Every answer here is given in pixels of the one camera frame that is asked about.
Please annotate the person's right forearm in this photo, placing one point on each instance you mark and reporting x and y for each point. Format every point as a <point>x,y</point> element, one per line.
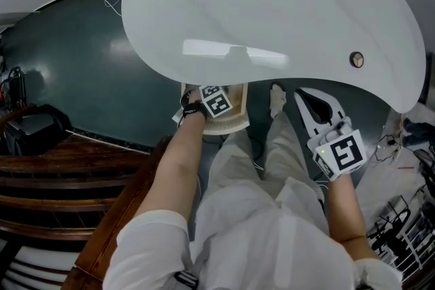
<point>346,214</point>

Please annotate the black bag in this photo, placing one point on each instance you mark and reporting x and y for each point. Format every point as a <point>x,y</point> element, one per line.
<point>34,129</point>

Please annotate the person's beige trousers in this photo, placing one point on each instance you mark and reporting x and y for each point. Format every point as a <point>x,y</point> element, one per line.
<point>234,159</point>

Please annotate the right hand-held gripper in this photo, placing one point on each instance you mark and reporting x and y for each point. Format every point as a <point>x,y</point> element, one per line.
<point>343,153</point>

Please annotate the brown wooden bed frame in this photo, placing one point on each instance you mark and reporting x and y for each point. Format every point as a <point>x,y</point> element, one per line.
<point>68,180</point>

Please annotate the wooden drawer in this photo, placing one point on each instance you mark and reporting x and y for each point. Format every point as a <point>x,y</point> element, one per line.
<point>234,115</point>

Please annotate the person's beige shoe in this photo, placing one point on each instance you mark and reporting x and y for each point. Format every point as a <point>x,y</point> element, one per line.
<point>278,98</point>

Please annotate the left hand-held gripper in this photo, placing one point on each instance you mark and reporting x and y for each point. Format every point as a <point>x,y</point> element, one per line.
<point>215,102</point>

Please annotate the person's left forearm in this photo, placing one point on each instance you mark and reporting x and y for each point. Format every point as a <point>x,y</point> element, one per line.
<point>173,166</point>

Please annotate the person's white shirt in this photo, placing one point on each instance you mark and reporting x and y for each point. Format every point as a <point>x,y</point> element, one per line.
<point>244,248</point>

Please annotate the white kidney-shaped desk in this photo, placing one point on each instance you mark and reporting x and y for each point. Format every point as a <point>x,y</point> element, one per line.
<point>272,10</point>

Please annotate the small round brown object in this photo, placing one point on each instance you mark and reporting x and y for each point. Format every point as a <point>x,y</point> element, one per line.
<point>357,59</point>

